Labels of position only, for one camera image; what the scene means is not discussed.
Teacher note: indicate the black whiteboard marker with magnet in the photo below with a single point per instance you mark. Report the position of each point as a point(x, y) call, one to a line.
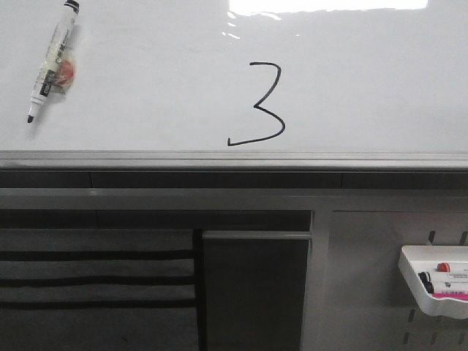
point(48, 74)

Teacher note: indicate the white whiteboard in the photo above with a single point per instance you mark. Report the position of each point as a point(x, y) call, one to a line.
point(307, 76)

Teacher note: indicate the pink whiteboard eraser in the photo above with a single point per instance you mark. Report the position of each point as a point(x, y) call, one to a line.
point(456, 295)

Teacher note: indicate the dark grey cabinet panel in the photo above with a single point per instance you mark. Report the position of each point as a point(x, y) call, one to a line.
point(255, 290)

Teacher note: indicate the grey pegboard panel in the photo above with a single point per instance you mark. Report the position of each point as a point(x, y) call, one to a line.
point(368, 304)

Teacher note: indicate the grey fabric pocket organizer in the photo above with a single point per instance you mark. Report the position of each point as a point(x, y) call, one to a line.
point(102, 290)

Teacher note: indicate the black capped marker upper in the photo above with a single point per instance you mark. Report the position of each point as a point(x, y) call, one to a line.
point(436, 276)

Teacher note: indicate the black capped marker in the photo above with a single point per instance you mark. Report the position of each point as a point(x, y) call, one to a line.
point(436, 276)
point(445, 287)

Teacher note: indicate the black capped marker lower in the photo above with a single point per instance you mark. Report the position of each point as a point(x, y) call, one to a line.
point(445, 287)

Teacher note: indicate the white plastic marker tray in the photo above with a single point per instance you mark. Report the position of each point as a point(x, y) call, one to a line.
point(416, 259)

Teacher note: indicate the red capped marker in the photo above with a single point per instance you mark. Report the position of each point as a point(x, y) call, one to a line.
point(452, 267)

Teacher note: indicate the grey aluminium whiteboard tray rail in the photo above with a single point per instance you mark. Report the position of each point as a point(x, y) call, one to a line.
point(233, 160)

